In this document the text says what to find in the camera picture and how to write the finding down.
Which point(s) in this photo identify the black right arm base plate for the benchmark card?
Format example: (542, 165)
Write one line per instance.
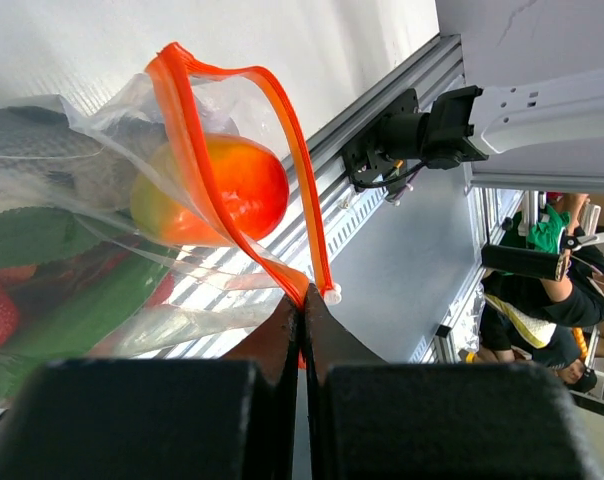
(403, 140)

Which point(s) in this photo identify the green cucumber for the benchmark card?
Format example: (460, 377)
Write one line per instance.
(79, 323)

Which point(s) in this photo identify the slotted white cable duct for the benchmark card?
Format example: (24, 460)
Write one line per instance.
(348, 216)

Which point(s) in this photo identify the grey toy fish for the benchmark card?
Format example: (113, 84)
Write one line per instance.
(44, 163)

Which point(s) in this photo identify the clear orange zip top bag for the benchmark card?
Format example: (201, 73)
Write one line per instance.
(190, 99)

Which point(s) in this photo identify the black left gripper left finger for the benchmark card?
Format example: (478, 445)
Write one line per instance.
(226, 418)

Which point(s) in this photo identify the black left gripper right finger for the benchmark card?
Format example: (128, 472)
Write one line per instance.
(370, 419)

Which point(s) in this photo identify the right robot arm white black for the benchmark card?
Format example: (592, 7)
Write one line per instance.
(561, 109)

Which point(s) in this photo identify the aluminium mounting rail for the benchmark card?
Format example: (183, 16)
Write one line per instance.
(400, 274)

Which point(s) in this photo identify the red chili pepper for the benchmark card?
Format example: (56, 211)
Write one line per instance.
(254, 188)

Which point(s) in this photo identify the person in background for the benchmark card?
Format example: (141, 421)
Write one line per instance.
(577, 300)

